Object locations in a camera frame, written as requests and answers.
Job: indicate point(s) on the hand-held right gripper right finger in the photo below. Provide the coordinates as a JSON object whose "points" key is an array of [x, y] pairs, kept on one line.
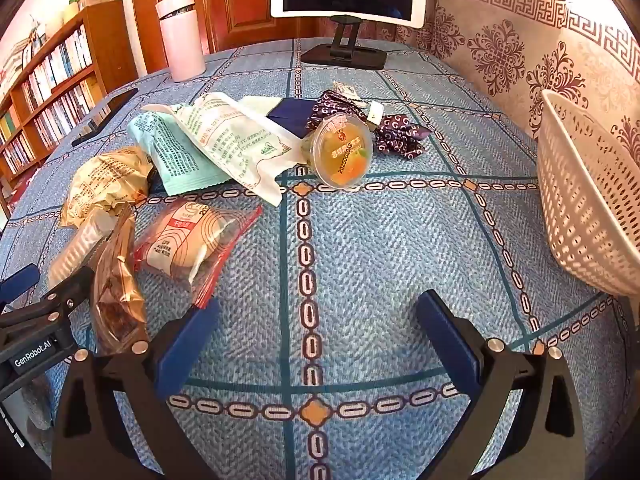
{"points": [[447, 345]]}

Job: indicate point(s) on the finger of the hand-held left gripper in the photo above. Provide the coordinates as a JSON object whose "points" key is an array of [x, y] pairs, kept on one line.
{"points": [[65, 295], [20, 282]]}

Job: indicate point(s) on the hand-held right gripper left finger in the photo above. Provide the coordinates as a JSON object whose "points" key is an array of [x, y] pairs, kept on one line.
{"points": [[187, 350]]}

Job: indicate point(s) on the beige snack packet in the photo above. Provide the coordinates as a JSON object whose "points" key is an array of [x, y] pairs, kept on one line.
{"points": [[75, 255]]}

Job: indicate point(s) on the brown snack packet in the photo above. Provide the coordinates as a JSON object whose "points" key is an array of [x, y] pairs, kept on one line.
{"points": [[117, 285]]}

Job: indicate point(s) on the red clear bread packet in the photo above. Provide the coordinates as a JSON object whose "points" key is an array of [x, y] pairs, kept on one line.
{"points": [[190, 245]]}

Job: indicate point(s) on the golden crinkled snack packet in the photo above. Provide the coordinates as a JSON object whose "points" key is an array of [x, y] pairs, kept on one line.
{"points": [[100, 185]]}

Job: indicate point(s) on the mint green snack packet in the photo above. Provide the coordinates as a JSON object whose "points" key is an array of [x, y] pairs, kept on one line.
{"points": [[175, 160]]}

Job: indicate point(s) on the white plastic basket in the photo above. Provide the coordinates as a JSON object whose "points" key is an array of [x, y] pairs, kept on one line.
{"points": [[580, 200]]}

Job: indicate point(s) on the purple patterned snack packet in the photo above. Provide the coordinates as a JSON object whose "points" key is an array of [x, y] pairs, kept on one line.
{"points": [[330, 107], [400, 137]]}

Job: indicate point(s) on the white green-print snack packet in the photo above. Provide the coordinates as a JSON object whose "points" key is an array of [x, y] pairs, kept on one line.
{"points": [[235, 140]]}

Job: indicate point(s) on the orange jelly cup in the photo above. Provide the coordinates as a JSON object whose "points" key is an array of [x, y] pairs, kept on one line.
{"points": [[345, 155]]}

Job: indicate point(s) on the mint and navy tissue pack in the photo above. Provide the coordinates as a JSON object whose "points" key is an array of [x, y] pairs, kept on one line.
{"points": [[290, 116]]}

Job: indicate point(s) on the small patterned candy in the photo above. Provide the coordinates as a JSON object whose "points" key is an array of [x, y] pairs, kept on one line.
{"points": [[347, 91]]}

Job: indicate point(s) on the blue checked tablecloth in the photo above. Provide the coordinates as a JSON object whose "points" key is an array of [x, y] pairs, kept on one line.
{"points": [[380, 240]]}

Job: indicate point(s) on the black smartphone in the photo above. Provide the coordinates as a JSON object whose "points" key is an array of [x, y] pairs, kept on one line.
{"points": [[107, 115]]}

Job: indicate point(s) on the rows of books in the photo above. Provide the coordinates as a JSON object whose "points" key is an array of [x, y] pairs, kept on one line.
{"points": [[55, 67]]}

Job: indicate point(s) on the small white packet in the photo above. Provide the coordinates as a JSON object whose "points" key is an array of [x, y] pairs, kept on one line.
{"points": [[374, 112]]}

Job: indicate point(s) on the wooden bookshelf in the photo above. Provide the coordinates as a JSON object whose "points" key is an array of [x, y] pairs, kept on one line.
{"points": [[112, 45]]}

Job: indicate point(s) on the pink thermos bottle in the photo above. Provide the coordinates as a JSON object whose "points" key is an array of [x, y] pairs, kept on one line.
{"points": [[182, 45]]}

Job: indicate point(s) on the black tablet stand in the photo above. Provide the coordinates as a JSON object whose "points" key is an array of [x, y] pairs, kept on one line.
{"points": [[345, 55]]}

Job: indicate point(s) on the brown wooden door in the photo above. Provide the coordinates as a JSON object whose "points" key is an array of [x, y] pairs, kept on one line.
{"points": [[240, 5]]}

